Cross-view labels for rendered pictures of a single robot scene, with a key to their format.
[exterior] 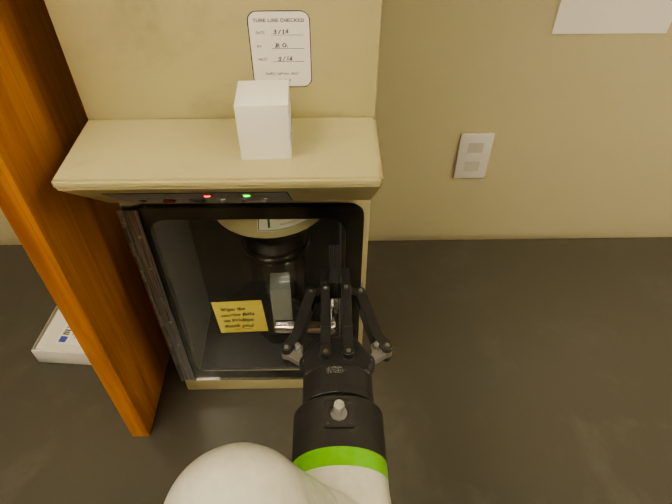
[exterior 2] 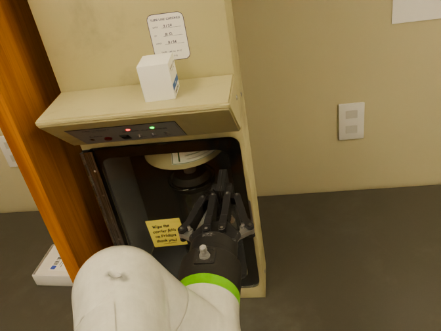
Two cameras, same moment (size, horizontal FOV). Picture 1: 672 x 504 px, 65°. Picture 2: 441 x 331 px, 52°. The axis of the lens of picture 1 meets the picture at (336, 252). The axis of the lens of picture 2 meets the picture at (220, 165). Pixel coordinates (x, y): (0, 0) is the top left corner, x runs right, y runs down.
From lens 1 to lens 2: 0.25 m
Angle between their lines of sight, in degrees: 15
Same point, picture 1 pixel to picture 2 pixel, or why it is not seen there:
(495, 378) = (377, 289)
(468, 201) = (355, 158)
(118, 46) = (76, 45)
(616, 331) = not seen: outside the picture
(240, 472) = (117, 251)
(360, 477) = (212, 289)
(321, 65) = (194, 43)
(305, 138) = (186, 88)
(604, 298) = not seen: outside the picture
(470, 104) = (340, 81)
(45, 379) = (40, 296)
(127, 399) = not seen: hidden behind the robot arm
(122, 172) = (75, 114)
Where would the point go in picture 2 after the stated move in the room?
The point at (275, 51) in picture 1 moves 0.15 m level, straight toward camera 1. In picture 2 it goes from (165, 37) to (155, 71)
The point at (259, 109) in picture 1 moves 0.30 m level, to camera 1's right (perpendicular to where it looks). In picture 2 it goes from (151, 67) to (353, 46)
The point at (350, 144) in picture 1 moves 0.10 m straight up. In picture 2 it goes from (214, 88) to (203, 27)
